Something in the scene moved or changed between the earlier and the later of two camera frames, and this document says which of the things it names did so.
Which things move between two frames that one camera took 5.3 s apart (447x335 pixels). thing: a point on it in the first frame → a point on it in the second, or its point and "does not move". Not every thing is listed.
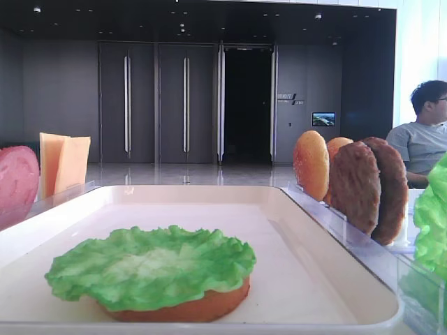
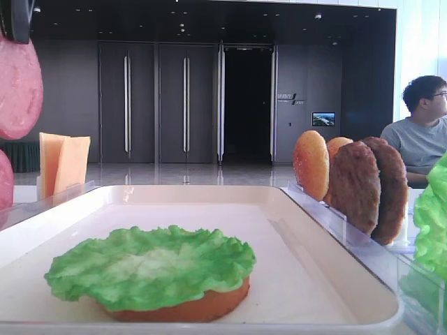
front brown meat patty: [355, 185] does not move
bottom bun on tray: [207, 305] does not move
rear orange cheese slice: [51, 152] does not move
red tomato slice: [19, 179] → [22, 89]
